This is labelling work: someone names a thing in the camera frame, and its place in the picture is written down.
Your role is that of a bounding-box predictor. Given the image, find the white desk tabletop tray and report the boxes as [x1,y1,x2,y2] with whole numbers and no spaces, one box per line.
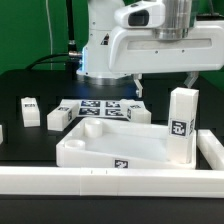
[56,118,196,169]

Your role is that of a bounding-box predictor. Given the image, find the fiducial marker sheet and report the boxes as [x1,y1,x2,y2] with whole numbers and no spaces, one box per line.
[79,100,123,117]

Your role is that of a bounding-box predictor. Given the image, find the black cable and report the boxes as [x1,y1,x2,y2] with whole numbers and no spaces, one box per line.
[25,52,83,70]

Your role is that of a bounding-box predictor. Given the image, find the white block left edge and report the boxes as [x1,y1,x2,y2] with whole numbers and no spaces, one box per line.
[0,125,3,145]

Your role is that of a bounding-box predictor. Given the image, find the white cable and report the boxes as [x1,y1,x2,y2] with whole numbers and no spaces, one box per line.
[45,0,54,71]

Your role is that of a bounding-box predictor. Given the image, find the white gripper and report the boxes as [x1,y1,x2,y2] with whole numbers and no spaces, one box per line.
[108,21,224,98]

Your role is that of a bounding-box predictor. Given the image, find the white fixture wall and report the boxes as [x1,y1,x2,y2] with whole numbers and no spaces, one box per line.
[0,129,224,199]

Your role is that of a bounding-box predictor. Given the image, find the black vertical pole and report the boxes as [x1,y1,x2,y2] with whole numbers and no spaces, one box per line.
[66,0,77,72]

